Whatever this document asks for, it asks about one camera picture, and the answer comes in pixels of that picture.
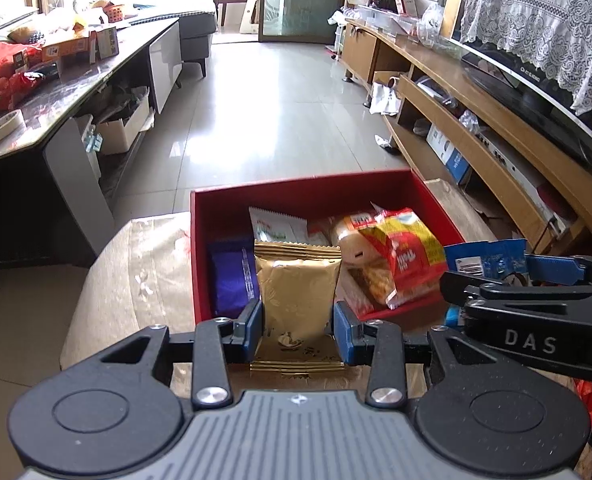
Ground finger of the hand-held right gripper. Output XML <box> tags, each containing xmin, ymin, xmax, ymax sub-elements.
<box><xmin>440</xmin><ymin>271</ymin><xmax>592</xmax><ymax>308</ymax></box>
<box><xmin>523</xmin><ymin>254</ymin><xmax>592</xmax><ymax>286</ymax></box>

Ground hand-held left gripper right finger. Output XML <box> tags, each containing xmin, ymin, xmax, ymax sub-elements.
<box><xmin>333</xmin><ymin>301</ymin><xmax>532</xmax><ymax>409</ymax></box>

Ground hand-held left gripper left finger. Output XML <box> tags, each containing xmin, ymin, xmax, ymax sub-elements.
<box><xmin>61</xmin><ymin>300</ymin><xmax>264</xmax><ymax>411</ymax></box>

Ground clear bag of yellow crackers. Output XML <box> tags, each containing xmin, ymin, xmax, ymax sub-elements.
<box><xmin>336</xmin><ymin>255</ymin><xmax>392</xmax><ymax>318</ymax></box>

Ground purple snack packet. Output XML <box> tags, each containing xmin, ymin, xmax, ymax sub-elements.
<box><xmin>207</xmin><ymin>240</ymin><xmax>262</xmax><ymax>318</ymax></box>

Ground blue snack packet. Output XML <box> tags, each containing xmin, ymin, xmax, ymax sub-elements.
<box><xmin>443</xmin><ymin>238</ymin><xmax>529</xmax><ymax>328</ymax></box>

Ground gold snack packet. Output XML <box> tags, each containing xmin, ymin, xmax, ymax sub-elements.
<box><xmin>248</xmin><ymin>241</ymin><xmax>344</xmax><ymax>373</ymax></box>

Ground steamed bun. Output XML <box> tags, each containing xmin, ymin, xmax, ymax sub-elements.
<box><xmin>328</xmin><ymin>212</ymin><xmax>377</xmax><ymax>266</ymax></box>

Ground red and yellow snack packet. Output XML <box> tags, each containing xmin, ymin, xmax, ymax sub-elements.
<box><xmin>358</xmin><ymin>207</ymin><xmax>449</xmax><ymax>311</ymax></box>

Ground white snack packet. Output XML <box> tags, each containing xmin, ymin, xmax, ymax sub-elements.
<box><xmin>248</xmin><ymin>206</ymin><xmax>309</xmax><ymax>246</ymax></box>

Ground red cardboard box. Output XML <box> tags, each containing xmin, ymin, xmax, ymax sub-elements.
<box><xmin>190</xmin><ymin>169</ymin><xmax>467</xmax><ymax>333</ymax></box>

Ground white set-top box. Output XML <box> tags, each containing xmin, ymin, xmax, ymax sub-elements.
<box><xmin>476</xmin><ymin>130</ymin><xmax>564</xmax><ymax>226</ymax></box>

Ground beige floral tablecloth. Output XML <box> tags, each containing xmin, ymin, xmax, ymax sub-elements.
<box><xmin>58</xmin><ymin>180</ymin><xmax>527</xmax><ymax>396</ymax></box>

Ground blue and white box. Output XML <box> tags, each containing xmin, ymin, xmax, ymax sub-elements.
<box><xmin>426</xmin><ymin>125</ymin><xmax>473</xmax><ymax>184</ymax></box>

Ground black curved television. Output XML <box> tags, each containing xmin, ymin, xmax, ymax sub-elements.
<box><xmin>458</xmin><ymin>0</ymin><xmax>592</xmax><ymax>166</ymax></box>

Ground wooden television cabinet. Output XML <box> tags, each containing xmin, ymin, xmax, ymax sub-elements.
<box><xmin>341</xmin><ymin>17</ymin><xmax>592</xmax><ymax>256</ymax></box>

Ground white paper bag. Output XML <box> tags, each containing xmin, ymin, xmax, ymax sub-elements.
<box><xmin>368</xmin><ymin>77</ymin><xmax>402</xmax><ymax>116</ymax></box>

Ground white storage box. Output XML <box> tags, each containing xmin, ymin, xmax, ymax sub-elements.
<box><xmin>93</xmin><ymin>100</ymin><xmax>152</xmax><ymax>156</ymax></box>

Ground white lace cloth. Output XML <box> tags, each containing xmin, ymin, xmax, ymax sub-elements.
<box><xmin>458</xmin><ymin>0</ymin><xmax>592</xmax><ymax>116</ymax></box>

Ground clear plastic bag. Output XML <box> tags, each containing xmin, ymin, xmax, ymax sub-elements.
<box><xmin>416</xmin><ymin>2</ymin><xmax>452</xmax><ymax>48</ymax></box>

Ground grey sofa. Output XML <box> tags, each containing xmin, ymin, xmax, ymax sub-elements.
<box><xmin>126</xmin><ymin>7</ymin><xmax>217</xmax><ymax>78</ymax></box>

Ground dark coffee table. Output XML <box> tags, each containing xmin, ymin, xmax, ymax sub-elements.
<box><xmin>0</xmin><ymin>17</ymin><xmax>182</xmax><ymax>261</ymax></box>

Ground white tape roll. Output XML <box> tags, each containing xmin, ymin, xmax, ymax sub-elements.
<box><xmin>0</xmin><ymin>109</ymin><xmax>26</xmax><ymax>143</ymax></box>

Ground small white printed box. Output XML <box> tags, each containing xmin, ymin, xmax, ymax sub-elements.
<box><xmin>96</xmin><ymin>26</ymin><xmax>120</xmax><ymax>59</ymax></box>

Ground frosted glass sliding door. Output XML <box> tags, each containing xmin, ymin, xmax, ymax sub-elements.
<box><xmin>258</xmin><ymin>0</ymin><xmax>352</xmax><ymax>43</ymax></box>

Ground orange cardboard box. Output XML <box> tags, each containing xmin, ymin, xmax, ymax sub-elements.
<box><xmin>41</xmin><ymin>30</ymin><xmax>99</xmax><ymax>66</ymax></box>

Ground red plastic bag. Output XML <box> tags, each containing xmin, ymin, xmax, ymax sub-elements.
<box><xmin>0</xmin><ymin>42</ymin><xmax>44</xmax><ymax>111</ymax></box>

